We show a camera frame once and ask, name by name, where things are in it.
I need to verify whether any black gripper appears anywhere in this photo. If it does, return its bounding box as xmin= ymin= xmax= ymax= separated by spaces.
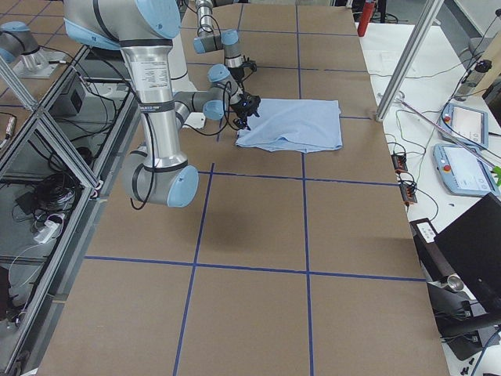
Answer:
xmin=229 ymin=67 xmax=245 ymax=85
xmin=230 ymin=99 xmax=254 ymax=130

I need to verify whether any light blue t-shirt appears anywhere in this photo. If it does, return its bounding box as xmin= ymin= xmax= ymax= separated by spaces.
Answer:
xmin=236 ymin=99 xmax=343 ymax=154

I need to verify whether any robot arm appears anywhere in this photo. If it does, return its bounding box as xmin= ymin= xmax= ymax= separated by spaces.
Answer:
xmin=193 ymin=0 xmax=244 ymax=84
xmin=64 ymin=1 xmax=261 ymax=208

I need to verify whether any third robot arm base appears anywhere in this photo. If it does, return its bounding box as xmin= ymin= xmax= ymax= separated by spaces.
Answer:
xmin=1 ymin=21 xmax=67 ymax=79

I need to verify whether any red cylinder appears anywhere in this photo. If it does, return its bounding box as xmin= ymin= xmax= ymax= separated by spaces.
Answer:
xmin=357 ymin=0 xmax=376 ymax=37

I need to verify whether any orange terminal block strip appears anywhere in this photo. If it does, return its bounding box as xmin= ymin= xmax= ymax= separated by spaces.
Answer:
xmin=391 ymin=152 xmax=417 ymax=208

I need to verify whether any white power strip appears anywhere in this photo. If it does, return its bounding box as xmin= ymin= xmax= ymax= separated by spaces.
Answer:
xmin=34 ymin=219 xmax=62 ymax=244

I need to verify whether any teach pendant near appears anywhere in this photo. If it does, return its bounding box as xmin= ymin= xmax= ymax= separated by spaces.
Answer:
xmin=433 ymin=144 xmax=500 ymax=197

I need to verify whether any teach pendant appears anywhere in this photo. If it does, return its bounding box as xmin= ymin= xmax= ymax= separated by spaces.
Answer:
xmin=433 ymin=144 xmax=500 ymax=197
xmin=440 ymin=103 xmax=488 ymax=150

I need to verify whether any teach pendant far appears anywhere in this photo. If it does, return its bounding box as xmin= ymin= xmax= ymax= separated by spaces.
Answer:
xmin=440 ymin=103 xmax=488 ymax=150

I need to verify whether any water bottle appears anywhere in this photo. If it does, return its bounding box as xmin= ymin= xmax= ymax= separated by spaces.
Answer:
xmin=455 ymin=60 xmax=492 ymax=101

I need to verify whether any black monitor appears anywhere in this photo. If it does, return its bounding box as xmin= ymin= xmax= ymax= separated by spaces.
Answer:
xmin=434 ymin=193 xmax=500 ymax=312

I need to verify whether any black monitor stand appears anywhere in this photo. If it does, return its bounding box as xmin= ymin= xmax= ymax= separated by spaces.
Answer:
xmin=409 ymin=219 xmax=500 ymax=360

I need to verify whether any aluminium frame rail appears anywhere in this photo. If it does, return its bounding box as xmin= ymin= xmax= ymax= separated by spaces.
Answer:
xmin=1 ymin=47 xmax=139 ymax=375

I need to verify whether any aluminium frame post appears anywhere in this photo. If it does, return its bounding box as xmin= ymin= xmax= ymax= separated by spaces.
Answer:
xmin=375 ymin=0 xmax=444 ymax=122

